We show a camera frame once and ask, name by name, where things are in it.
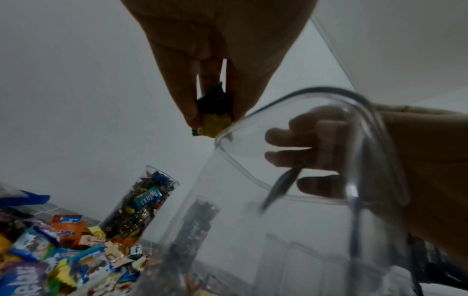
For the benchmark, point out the person's right hand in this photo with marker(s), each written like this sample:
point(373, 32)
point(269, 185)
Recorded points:
point(431, 167)

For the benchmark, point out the person's left hand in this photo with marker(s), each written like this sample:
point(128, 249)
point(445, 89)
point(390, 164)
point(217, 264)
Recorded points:
point(219, 29)

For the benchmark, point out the black and yellow candy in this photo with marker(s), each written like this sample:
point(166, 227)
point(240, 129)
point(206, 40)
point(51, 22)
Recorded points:
point(213, 124)

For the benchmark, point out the small transparent plastic jar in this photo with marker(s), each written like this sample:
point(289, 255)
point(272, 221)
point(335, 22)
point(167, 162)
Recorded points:
point(307, 248)
point(196, 228)

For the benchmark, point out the tall transparent plastic jar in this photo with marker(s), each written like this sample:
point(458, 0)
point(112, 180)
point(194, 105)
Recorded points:
point(142, 202)

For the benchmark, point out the pile of colourful candies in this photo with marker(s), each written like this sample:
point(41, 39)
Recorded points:
point(66, 254)

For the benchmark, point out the black marker-tagged right wristband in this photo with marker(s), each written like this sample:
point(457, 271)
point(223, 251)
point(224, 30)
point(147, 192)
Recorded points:
point(439, 269)

